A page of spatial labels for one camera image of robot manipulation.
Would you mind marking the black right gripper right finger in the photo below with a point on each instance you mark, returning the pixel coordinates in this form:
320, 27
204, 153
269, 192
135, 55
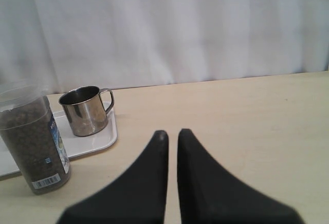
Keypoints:
208, 193

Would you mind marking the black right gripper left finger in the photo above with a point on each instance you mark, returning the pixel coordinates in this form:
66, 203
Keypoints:
139, 195

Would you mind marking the steel mug with kibble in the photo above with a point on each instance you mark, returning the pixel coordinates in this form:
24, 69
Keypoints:
85, 110

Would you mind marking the clear plastic tall container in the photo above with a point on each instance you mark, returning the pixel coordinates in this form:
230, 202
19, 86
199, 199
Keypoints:
30, 133

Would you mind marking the white plastic tray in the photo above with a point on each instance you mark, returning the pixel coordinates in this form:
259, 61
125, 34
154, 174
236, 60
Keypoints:
75, 146

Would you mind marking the white curtain backdrop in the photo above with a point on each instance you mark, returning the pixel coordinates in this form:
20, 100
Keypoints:
65, 44

